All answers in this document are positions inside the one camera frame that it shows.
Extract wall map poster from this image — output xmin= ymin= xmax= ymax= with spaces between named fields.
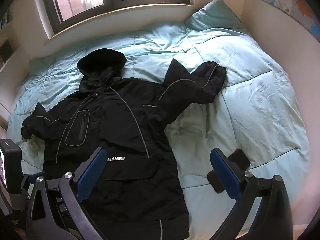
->
xmin=256 ymin=0 xmax=320 ymax=43

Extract black hooded jacket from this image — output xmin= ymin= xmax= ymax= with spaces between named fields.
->
xmin=21 ymin=48 xmax=227 ymax=240

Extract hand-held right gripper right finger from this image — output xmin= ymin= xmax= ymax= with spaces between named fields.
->
xmin=210 ymin=148 xmax=293 ymax=240

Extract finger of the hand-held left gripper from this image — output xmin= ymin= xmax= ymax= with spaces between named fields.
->
xmin=21 ymin=171 xmax=48 ymax=198

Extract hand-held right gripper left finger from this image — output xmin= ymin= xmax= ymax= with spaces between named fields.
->
xmin=26 ymin=147 xmax=107 ymax=240

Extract teal quilted blanket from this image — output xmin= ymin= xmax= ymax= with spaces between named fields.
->
xmin=6 ymin=21 xmax=310 ymax=239

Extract bookshelf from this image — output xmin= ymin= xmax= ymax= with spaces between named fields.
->
xmin=0 ymin=5 xmax=14 ymax=64

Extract teal pillow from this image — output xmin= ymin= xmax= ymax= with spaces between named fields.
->
xmin=184 ymin=0 xmax=248 ymax=34

